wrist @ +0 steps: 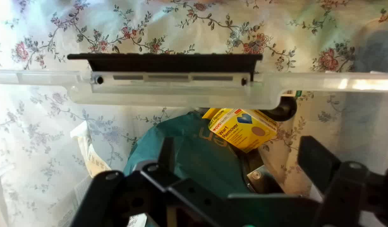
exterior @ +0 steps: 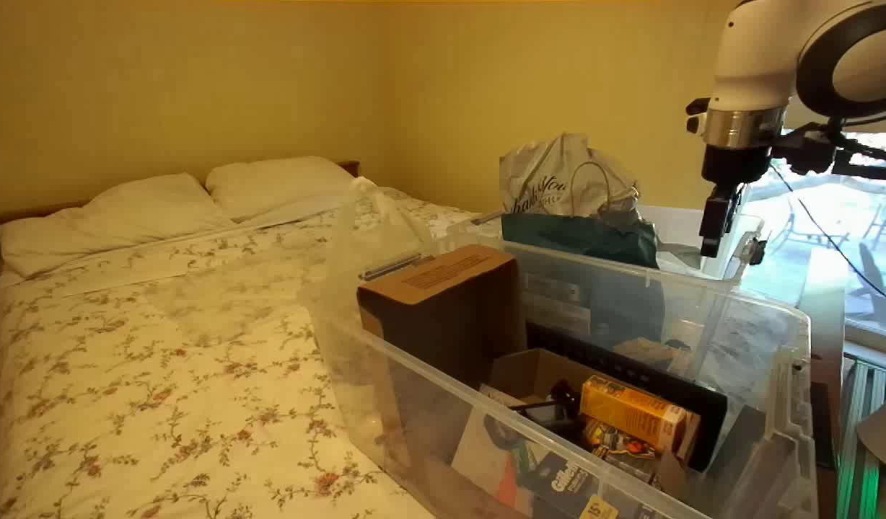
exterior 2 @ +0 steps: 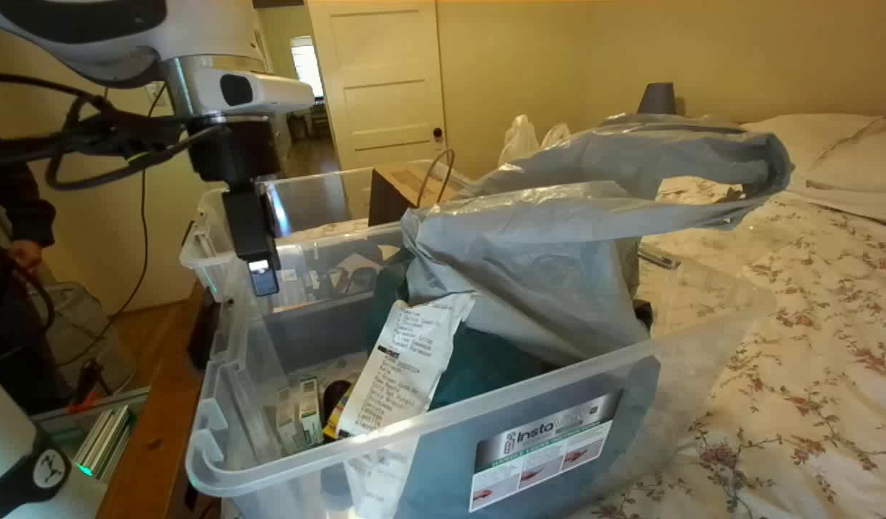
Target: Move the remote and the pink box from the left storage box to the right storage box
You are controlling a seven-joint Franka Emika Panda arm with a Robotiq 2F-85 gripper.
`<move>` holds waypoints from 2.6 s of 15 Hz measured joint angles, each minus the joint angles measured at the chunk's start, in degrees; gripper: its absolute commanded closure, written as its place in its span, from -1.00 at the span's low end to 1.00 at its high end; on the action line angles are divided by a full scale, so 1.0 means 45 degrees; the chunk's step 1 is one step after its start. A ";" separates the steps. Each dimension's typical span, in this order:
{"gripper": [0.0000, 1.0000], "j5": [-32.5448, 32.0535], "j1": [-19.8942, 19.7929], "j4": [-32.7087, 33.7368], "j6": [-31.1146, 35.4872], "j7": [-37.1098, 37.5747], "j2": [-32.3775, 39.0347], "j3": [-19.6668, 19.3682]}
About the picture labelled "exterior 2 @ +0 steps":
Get person in dark clothes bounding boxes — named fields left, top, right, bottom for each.
left=0, top=163, right=65, bottom=415

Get black cables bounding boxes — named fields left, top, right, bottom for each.
left=0, top=68, right=222, bottom=371

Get white pillow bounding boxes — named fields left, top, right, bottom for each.
left=749, top=111, right=886, bottom=222

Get near clear storage box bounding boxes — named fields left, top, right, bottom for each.
left=183, top=248, right=764, bottom=519

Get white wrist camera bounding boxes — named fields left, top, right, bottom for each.
left=165, top=55, right=315, bottom=119

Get floral bedspread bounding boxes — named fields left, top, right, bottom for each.
left=579, top=195, right=886, bottom=519

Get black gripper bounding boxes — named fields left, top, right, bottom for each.
left=188, top=119, right=280, bottom=297

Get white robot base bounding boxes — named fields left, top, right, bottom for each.
left=0, top=387, right=103, bottom=519

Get cream panel door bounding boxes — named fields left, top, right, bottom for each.
left=305, top=0, right=443, bottom=168

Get grey plastic bag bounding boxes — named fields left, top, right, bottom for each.
left=400, top=116, right=790, bottom=362

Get clear storage box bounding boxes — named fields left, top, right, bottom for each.
left=183, top=248, right=764, bottom=519
left=175, top=159, right=481, bottom=313

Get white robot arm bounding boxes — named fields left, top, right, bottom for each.
left=0, top=0, right=312, bottom=297

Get far clear storage box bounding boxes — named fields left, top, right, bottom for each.
left=175, top=159, right=481, bottom=313

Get teal cloth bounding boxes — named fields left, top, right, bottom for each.
left=371, top=251, right=551, bottom=408

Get white paper receipt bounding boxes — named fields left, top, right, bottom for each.
left=338, top=293, right=473, bottom=436

